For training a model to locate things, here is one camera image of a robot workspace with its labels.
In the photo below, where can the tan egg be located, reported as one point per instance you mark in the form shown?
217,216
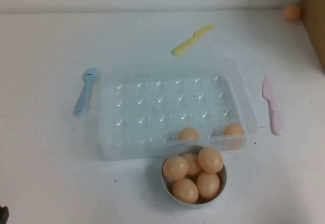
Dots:
211,160
185,191
188,134
292,12
193,164
208,186
175,168
233,130

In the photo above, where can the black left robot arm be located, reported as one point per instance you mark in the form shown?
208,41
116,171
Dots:
3,215

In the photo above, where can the clear plastic egg box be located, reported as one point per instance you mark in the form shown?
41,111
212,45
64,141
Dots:
142,122

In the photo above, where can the brown cardboard box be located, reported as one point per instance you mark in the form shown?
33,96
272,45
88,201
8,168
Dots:
314,18

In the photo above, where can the yellow plastic knife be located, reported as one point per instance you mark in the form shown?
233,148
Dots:
186,43

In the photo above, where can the blue plastic fork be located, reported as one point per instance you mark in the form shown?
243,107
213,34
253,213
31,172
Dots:
85,95

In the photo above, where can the grey blue round bowl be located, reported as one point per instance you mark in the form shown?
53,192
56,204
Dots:
166,189

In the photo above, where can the pink plastic knife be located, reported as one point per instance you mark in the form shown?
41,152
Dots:
273,107

